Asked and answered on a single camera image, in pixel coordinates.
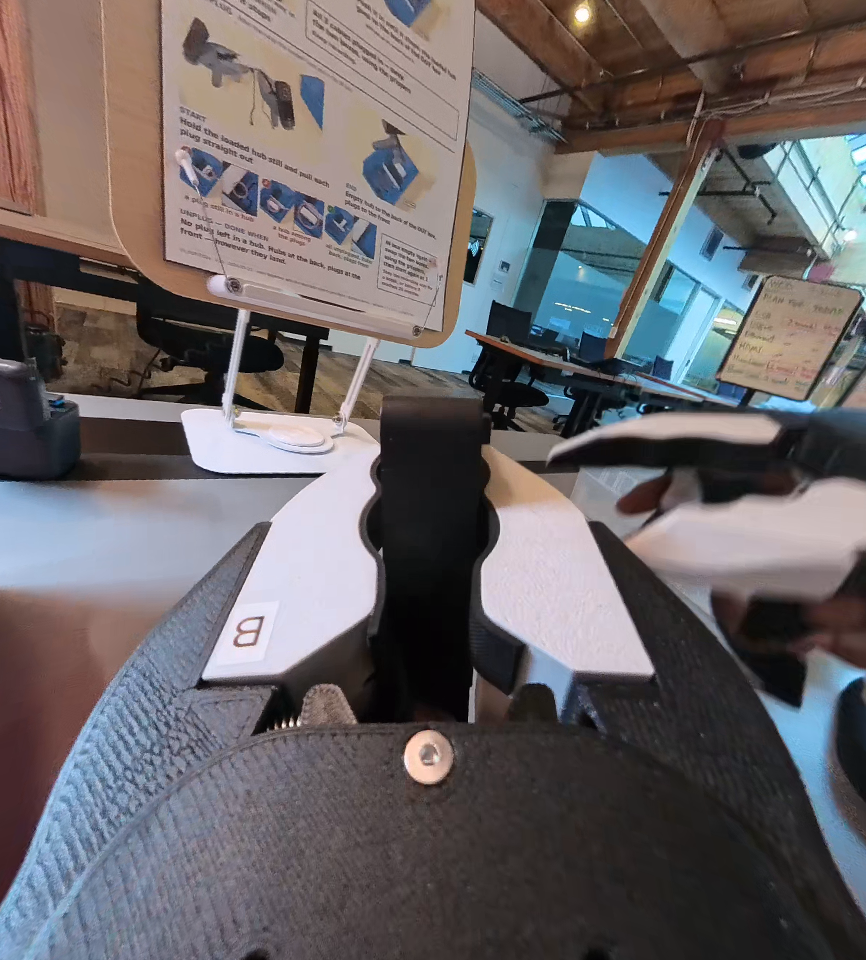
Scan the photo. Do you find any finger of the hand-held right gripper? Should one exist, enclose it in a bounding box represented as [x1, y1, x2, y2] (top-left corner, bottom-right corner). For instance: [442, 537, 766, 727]
[547, 412, 788, 472]
[622, 478, 866, 603]

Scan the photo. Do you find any black office chair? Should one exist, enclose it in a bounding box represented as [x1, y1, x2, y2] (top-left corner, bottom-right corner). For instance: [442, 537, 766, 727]
[135, 273, 286, 391]
[469, 300, 550, 432]

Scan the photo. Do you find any black usb hub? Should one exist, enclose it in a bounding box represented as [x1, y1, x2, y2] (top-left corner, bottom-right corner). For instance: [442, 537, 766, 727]
[379, 396, 493, 723]

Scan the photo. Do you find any wooden pillar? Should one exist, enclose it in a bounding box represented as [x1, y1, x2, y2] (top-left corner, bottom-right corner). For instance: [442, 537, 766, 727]
[604, 120, 727, 361]

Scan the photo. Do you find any wooden office desk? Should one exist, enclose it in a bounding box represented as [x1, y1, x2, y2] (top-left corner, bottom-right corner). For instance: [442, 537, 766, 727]
[465, 328, 749, 440]
[0, 204, 329, 414]

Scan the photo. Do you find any white document stand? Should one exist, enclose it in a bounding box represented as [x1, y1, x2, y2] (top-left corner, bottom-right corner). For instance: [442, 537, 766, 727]
[180, 273, 445, 476]

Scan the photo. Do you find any grey label printer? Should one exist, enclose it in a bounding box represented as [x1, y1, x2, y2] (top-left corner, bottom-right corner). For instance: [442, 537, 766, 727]
[0, 351, 83, 483]

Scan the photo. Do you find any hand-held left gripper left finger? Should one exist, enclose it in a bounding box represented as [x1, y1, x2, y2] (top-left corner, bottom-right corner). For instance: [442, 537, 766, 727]
[199, 450, 391, 702]

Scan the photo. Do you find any instruction sheet on stand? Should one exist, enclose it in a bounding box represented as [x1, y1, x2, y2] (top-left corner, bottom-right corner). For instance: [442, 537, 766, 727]
[101, 0, 479, 351]

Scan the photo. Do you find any dark door window sign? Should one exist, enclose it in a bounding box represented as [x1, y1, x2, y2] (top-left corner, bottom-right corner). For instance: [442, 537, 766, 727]
[463, 210, 494, 286]

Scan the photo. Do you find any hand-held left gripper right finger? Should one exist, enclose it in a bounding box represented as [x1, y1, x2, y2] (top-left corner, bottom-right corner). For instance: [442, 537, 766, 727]
[469, 444, 658, 720]

